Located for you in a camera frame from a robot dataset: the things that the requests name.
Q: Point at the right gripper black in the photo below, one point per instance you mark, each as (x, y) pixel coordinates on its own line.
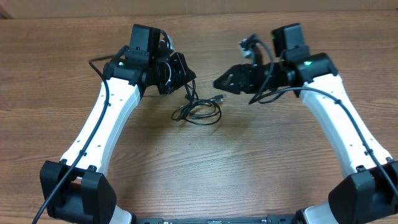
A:
(239, 75)

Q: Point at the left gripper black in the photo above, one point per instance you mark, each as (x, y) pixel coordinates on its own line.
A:
(182, 71)

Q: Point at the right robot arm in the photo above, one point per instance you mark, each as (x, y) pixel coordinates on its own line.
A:
(368, 191)

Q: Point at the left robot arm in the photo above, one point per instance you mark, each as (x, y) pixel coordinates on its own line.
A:
(76, 188)

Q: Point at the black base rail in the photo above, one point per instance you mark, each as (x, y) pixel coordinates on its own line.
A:
(214, 221)

